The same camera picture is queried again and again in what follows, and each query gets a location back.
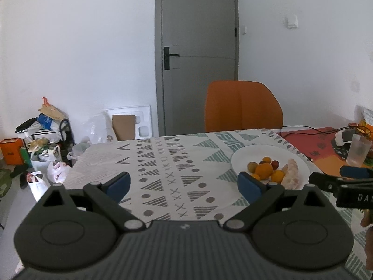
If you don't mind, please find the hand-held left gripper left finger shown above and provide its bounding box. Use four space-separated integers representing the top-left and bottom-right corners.
36 171 147 233

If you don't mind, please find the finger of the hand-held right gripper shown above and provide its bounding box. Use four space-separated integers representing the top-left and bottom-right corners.
308 171 373 193
340 165 373 179

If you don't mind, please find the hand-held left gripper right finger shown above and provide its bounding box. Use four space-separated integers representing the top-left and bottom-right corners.
223 171 336 233

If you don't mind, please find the orange tangerine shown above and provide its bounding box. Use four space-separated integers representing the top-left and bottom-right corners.
255 164 274 180

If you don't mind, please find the white plate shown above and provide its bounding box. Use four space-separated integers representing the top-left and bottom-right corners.
231 144 312 191

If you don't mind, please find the person's right hand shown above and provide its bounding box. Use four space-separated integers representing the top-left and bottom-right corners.
360 208 373 270

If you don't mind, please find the translucent plastic cup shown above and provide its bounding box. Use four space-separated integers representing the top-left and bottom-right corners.
346 133 372 167

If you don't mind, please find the white black small device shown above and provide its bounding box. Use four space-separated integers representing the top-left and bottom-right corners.
335 129 358 147

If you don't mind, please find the orange red table mat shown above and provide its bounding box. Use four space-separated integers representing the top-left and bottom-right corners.
280 126 373 178

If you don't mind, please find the brown cardboard piece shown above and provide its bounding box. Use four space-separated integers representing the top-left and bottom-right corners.
112 115 136 142

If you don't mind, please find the patterned tablecloth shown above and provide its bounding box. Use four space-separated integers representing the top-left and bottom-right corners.
62 128 373 280

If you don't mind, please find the clear plastic bag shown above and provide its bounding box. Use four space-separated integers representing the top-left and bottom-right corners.
82 111 117 145

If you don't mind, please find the white plastic shopping bag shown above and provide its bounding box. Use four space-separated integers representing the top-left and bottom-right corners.
47 161 72 184
27 171 51 202

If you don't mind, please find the white foam packaging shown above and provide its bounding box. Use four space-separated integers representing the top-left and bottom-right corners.
105 104 153 140

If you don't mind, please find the black metal rack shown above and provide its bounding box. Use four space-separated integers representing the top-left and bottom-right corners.
23 119 75 159

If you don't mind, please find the orange chair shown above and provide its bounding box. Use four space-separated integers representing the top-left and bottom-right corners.
205 80 284 133

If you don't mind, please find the brown paper bag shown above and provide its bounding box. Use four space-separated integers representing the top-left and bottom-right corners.
38 97 64 121

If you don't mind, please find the orange box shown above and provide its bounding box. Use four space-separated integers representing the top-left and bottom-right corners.
0 138 25 166

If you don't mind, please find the grey door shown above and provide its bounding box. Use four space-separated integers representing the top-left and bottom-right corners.
154 0 240 137

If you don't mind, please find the black cable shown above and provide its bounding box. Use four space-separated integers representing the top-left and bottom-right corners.
279 125 360 137

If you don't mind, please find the black door handle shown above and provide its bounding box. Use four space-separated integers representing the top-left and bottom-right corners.
163 47 180 70

